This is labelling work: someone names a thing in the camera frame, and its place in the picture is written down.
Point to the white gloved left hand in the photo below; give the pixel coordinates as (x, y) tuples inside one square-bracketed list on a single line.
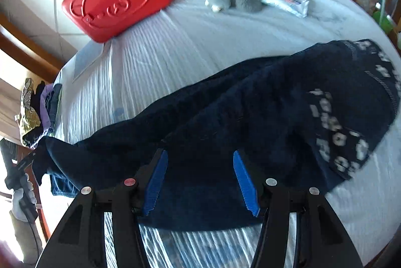
[(24, 201)]

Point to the striped white bed sheet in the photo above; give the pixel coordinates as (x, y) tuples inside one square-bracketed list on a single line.
[(187, 42)]

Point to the grey booklet on bed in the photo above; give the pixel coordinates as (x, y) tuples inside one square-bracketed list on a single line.
[(87, 59)]

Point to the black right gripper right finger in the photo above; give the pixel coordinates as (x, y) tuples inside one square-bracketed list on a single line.
[(321, 239)]

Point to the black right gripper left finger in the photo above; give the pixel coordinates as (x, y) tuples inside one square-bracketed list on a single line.
[(79, 238)]

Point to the pile of folded clothes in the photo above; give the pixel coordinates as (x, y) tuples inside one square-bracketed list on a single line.
[(38, 111)]

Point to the dark blue jeans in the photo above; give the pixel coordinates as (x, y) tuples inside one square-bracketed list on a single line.
[(310, 119)]

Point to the white tube package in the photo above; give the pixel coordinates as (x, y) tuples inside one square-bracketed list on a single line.
[(295, 7)]

